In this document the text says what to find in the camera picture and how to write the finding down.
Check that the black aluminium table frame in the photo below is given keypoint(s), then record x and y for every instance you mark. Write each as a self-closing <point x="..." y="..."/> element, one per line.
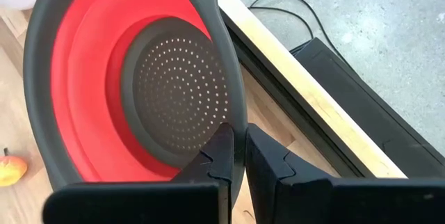
<point x="281" y="92"/>

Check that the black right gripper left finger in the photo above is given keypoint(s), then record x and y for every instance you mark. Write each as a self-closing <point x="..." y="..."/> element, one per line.
<point x="139" y="203"/>

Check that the red collapsible colander grey rim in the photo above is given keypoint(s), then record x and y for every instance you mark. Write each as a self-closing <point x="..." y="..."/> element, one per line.
<point x="87" y="78"/>

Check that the black flat box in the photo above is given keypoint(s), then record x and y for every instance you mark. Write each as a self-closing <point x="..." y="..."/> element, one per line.
<point x="365" y="105"/>

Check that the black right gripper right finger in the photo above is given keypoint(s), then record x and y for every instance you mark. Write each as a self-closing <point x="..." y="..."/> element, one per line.
<point x="313" y="203"/>

